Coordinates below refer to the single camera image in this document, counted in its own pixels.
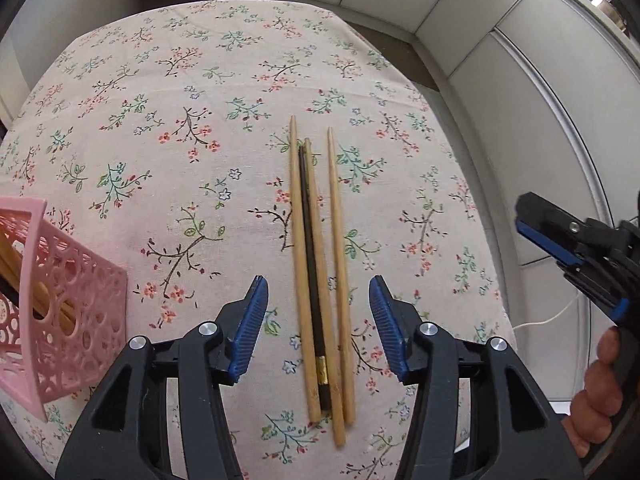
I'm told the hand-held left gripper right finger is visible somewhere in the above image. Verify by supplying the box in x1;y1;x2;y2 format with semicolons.
368;275;585;480

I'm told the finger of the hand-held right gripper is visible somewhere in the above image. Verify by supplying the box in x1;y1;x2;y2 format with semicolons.
560;257;632;325
515;191;591;267

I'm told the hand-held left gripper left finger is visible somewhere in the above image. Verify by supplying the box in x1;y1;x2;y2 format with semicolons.
54;275;269;480

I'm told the light bamboo chopstick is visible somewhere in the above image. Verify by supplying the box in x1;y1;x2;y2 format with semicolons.
326;126;357;423
289;115;322;423
302;137;347;447

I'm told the dark chopstick gold band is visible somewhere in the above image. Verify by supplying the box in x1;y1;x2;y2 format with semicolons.
298;146;332;410

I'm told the pink perforated chopstick holder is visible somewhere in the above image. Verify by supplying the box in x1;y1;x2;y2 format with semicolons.
0;198;128;423

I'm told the bunch of bamboo chopsticks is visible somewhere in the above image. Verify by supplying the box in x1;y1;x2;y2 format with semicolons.
0;232;81;333

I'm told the person's right hand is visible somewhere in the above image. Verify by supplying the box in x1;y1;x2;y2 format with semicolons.
570;326;628;460

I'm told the white cabinet drawer front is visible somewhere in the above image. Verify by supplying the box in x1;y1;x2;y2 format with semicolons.
446;30;613;267
492;0;640;226

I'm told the floral tablecloth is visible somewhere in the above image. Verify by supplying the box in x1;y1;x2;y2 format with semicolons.
0;0;516;480

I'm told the white cable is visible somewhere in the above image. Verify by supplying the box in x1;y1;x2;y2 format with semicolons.
510;290;591;331

